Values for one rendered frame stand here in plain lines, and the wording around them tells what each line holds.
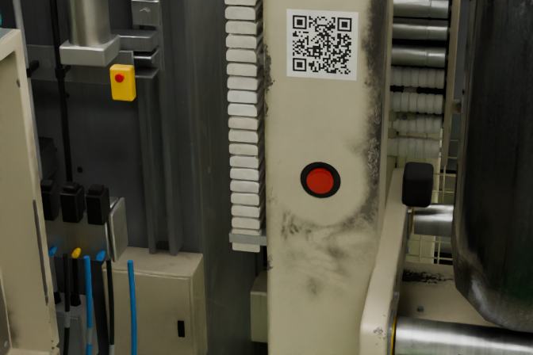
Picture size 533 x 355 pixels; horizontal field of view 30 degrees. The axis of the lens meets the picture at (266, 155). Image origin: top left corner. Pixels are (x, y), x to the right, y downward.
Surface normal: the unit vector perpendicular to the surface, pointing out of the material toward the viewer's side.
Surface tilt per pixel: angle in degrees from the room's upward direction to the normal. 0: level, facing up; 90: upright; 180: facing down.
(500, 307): 124
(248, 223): 90
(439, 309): 0
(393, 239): 0
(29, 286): 90
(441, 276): 0
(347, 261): 90
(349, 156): 90
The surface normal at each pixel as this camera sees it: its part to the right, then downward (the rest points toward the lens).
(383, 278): -0.01, -0.90
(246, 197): -0.21, 0.42
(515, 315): -0.41, 0.83
